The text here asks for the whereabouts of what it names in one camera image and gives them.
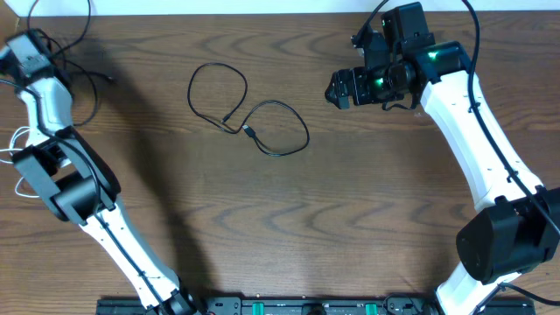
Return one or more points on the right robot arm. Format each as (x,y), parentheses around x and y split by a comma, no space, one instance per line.
(516,225)

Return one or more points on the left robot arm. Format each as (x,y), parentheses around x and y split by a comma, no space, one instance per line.
(74,182)

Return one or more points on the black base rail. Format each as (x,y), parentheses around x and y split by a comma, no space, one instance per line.
(389,305)

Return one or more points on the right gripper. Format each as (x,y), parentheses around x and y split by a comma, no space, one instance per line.
(346,87)

